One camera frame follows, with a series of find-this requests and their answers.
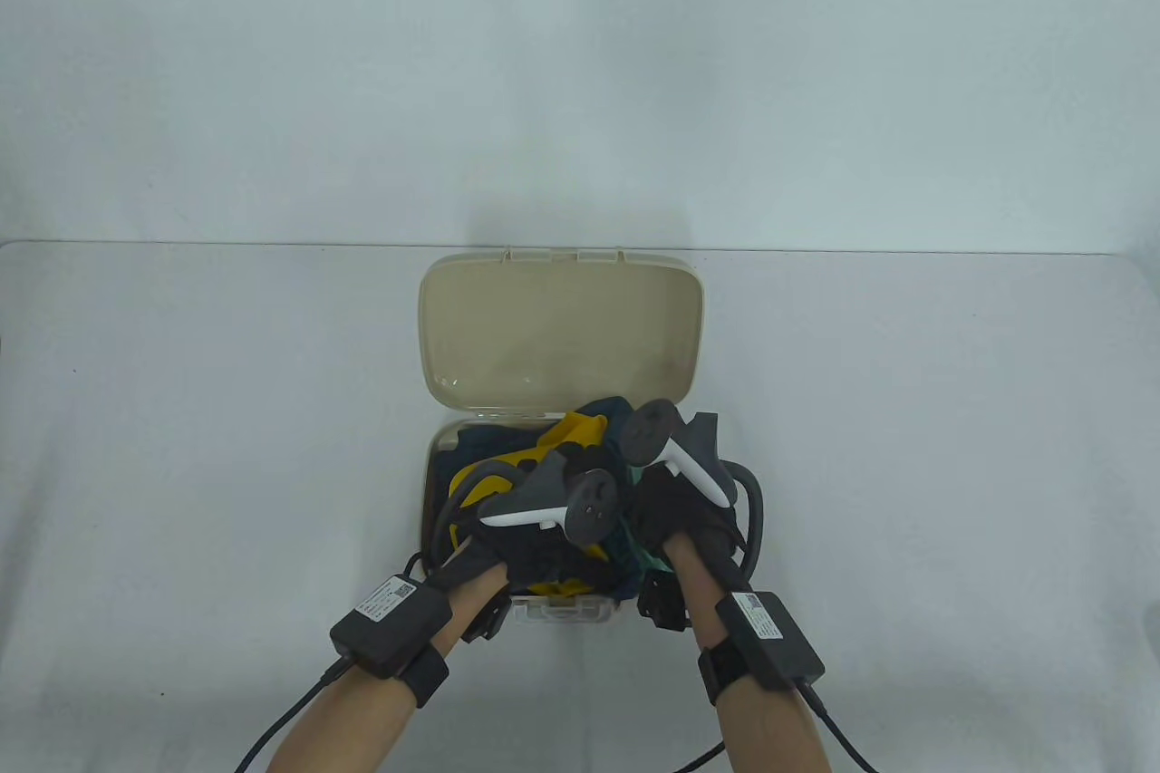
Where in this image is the person's right hand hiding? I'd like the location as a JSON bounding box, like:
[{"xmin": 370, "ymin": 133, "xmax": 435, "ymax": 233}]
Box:
[{"xmin": 627, "ymin": 467, "xmax": 749, "ymax": 579}]

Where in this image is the person's left hand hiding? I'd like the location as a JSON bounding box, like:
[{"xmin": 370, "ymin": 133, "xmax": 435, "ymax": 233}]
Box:
[{"xmin": 458, "ymin": 442, "xmax": 626, "ymax": 600}]

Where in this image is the green mesh bag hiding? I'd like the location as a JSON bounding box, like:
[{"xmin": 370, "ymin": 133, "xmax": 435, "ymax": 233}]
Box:
[{"xmin": 625, "ymin": 463, "xmax": 676, "ymax": 576}]

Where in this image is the dark teal garment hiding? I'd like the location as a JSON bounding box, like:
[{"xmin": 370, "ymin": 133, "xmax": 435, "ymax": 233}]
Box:
[{"xmin": 429, "ymin": 397, "xmax": 653, "ymax": 604}]

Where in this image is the yellow baseball cap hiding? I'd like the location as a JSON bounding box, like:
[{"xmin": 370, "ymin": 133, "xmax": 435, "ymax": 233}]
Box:
[{"xmin": 450, "ymin": 412, "xmax": 610, "ymax": 600}]

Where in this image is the beige hard-shell suitcase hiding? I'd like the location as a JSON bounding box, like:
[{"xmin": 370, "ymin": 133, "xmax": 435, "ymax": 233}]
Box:
[{"xmin": 417, "ymin": 247, "xmax": 707, "ymax": 628}]

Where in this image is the person's left forearm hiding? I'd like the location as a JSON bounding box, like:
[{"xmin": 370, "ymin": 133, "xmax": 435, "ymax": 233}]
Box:
[{"xmin": 267, "ymin": 560, "xmax": 510, "ymax": 773}]

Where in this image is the person's right forearm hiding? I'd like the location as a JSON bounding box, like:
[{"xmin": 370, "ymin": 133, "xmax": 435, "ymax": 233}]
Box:
[{"xmin": 662, "ymin": 533, "xmax": 836, "ymax": 773}]

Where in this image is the black wrist sensor box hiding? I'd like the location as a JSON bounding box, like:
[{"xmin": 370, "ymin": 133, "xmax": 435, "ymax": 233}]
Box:
[
  {"xmin": 329, "ymin": 574, "xmax": 453, "ymax": 680},
  {"xmin": 716, "ymin": 592, "xmax": 827, "ymax": 691}
]

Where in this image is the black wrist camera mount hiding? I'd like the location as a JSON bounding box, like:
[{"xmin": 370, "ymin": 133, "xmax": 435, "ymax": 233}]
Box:
[
  {"xmin": 636, "ymin": 572, "xmax": 693, "ymax": 632},
  {"xmin": 460, "ymin": 590, "xmax": 512, "ymax": 645}
]

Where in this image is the black wrist strap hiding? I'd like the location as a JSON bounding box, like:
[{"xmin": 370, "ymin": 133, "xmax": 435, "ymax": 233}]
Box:
[
  {"xmin": 698, "ymin": 644, "xmax": 755, "ymax": 706},
  {"xmin": 397, "ymin": 646, "xmax": 451, "ymax": 709}
]

